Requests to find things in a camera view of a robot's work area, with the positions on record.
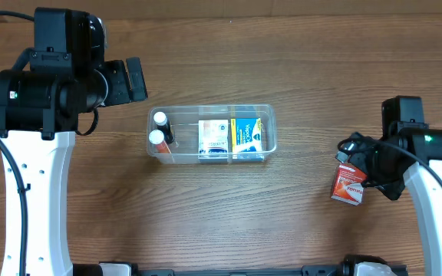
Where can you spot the clear plastic container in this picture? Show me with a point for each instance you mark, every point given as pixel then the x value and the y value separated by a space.
pixel 184 122

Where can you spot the blue Vicks VapoDrops box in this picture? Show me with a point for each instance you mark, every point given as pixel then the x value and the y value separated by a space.
pixel 246 134

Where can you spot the red Panadol box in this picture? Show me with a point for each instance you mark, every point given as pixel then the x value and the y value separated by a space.
pixel 347 186

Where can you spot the white Hansaplast plaster box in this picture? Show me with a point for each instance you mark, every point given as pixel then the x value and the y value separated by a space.
pixel 213 139

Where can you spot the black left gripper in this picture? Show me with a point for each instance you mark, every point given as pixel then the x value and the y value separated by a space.
pixel 136 79

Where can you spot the orange tube white cap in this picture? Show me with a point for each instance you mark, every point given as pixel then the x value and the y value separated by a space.
pixel 157 138

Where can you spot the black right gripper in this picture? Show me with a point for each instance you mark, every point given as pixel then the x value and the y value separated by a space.
pixel 377 176

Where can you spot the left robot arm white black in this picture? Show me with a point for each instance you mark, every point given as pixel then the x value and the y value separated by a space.
pixel 63 75

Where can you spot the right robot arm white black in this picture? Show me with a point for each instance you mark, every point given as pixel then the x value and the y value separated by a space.
pixel 408 156

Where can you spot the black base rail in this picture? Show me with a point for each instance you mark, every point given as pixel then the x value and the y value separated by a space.
pixel 305 270

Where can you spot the black tube white cap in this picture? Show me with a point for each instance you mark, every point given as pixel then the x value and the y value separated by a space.
pixel 163 124

